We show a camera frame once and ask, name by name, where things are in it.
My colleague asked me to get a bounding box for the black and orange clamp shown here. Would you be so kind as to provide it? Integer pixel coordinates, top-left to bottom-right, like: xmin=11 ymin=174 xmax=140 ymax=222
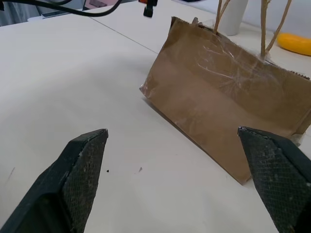
xmin=138 ymin=0 xmax=157 ymax=18

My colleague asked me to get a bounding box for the white cylindrical cup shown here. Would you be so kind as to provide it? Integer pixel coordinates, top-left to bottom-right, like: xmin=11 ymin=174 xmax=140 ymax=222
xmin=217 ymin=0 xmax=248 ymax=36

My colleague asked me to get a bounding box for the silver laptop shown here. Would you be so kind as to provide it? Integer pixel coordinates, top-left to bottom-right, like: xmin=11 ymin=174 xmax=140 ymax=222
xmin=27 ymin=0 xmax=117 ymax=22

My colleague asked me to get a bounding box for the black cable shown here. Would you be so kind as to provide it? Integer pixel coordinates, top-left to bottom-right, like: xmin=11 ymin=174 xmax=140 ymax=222
xmin=0 ymin=0 xmax=122 ymax=17

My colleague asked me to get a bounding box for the brown paper bag with handles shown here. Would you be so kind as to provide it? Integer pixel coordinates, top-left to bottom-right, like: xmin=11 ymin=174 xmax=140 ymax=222
xmin=139 ymin=0 xmax=311 ymax=186

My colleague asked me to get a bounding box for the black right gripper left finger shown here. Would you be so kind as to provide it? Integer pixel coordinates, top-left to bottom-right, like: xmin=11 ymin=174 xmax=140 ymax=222
xmin=0 ymin=128 xmax=109 ymax=233

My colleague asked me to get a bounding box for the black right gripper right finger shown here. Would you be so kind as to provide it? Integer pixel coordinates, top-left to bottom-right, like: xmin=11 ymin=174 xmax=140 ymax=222
xmin=237 ymin=126 xmax=311 ymax=233

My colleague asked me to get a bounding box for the yellow banana-shaped object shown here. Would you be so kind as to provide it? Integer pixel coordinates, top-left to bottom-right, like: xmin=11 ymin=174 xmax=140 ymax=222
xmin=277 ymin=33 xmax=311 ymax=57

